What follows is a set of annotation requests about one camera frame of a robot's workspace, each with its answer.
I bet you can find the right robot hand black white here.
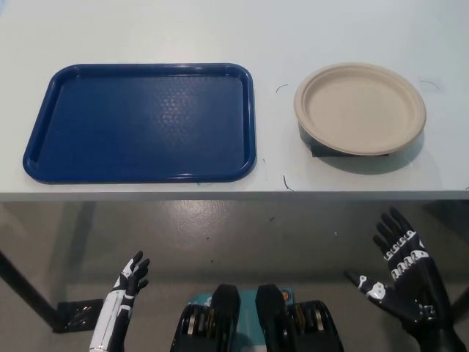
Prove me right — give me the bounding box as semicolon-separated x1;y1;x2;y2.
343;206;451;326

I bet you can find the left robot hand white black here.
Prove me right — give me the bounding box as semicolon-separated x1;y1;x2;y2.
89;250;151;352

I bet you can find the beige paper plate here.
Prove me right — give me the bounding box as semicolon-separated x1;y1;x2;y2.
292;62;428;156

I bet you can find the black table foot plate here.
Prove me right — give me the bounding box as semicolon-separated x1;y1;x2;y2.
52;298;106;334

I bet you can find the blue plastic tray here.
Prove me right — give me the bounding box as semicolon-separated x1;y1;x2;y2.
22;62;258;184

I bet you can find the dark metal table leg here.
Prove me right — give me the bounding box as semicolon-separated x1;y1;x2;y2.
0;248;62;331

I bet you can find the left black robot body block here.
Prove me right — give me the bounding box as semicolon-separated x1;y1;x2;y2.
169;283;241;352

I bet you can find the black robot body block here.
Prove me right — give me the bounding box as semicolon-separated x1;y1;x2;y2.
255;284;344;352
169;283;241;352

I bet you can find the right black robot body block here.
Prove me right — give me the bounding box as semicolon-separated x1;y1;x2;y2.
255;284;344;352

